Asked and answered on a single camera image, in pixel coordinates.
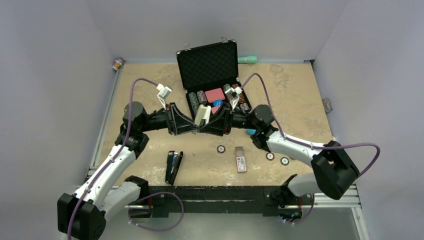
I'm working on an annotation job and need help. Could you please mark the red staple box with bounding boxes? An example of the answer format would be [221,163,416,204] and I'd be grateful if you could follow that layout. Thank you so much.
[235,146,247,173]

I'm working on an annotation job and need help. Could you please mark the small orange bottle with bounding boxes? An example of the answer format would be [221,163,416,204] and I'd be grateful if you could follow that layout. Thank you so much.
[112,57,125,71]

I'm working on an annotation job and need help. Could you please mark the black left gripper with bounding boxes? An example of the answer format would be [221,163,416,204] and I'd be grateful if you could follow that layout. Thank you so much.
[139,102,199,136]

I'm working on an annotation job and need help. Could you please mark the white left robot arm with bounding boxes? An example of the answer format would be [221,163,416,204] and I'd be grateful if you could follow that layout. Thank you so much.
[57,101,199,240]

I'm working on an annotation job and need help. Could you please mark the brown poker chip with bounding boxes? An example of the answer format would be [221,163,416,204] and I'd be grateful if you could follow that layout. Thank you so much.
[216,145,226,154]

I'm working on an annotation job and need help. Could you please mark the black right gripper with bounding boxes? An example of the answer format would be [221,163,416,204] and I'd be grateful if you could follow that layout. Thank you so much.
[199,102,260,137]

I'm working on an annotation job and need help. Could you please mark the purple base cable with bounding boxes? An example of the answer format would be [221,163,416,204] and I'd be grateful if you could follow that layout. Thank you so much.
[128,189,186,232]

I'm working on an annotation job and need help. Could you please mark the pink card deck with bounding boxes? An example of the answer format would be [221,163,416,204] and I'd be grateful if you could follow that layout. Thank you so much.
[204,88,226,103]

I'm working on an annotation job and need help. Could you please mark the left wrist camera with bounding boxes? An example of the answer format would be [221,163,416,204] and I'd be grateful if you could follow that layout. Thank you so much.
[156,83,173,109]

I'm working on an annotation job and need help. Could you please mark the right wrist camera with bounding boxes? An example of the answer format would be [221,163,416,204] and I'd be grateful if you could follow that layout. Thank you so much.
[224,86,243,110]

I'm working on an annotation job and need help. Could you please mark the beige stapler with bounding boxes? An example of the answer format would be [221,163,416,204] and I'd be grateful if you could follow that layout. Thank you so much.
[194,104,212,127]

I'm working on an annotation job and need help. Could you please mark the black poker chip case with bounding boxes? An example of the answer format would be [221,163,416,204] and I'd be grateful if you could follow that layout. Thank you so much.
[176,40,255,130]

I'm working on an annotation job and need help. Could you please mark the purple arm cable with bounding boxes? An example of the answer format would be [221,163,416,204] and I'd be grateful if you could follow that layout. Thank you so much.
[239,72,381,178]
[66,78,163,240]

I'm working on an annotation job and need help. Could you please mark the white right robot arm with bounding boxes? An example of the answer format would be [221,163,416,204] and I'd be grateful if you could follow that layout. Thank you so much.
[195,103,360,204]

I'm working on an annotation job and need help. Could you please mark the black stapler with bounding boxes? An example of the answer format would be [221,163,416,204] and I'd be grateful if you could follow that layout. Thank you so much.
[165,150,184,186]

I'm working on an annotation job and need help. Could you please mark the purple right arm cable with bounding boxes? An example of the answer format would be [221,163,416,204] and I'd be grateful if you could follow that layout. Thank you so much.
[239,72,381,178]

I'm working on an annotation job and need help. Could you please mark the blue marker pen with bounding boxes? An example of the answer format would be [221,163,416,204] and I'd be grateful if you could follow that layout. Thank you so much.
[246,129,256,136]

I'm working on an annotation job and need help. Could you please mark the red-brown poker chip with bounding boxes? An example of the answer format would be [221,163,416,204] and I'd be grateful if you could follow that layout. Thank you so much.
[265,152,275,161]

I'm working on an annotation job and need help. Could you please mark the green poker chip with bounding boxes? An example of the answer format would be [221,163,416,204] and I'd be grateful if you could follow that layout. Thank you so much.
[280,157,290,166]

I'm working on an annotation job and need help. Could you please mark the mint green bottle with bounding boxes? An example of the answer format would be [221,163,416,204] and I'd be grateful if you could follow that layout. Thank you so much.
[237,55,258,65]

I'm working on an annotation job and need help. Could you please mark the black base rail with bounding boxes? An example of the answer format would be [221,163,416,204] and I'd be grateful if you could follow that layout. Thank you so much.
[129,185,313,219]

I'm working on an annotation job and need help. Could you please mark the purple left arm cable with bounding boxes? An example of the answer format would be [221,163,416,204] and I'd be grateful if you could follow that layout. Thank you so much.
[66,78,163,240]

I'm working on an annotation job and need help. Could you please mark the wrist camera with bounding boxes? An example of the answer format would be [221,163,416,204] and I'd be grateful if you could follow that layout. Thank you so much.
[156,83,173,109]
[224,86,243,110]

